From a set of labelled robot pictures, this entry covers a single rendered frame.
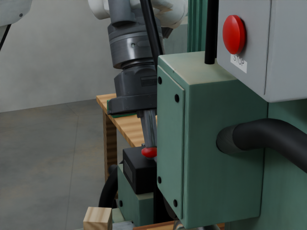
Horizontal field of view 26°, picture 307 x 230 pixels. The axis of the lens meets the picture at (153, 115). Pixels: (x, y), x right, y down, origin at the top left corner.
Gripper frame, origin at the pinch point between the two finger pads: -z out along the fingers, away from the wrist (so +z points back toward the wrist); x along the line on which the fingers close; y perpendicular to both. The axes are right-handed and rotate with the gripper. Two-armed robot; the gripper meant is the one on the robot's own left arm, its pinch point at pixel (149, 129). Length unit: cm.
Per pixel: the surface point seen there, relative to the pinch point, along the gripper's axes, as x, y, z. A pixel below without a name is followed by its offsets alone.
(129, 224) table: 4.3, -6.2, -14.9
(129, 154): 2.8, -4.5, -3.3
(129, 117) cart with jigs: -32, -136, 17
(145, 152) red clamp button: 1.0, -1.1, -3.6
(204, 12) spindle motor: -1.1, 28.8, 11.0
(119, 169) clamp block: 3.4, -11.1, -5.6
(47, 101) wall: -22, -293, 49
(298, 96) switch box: 5, 60, -4
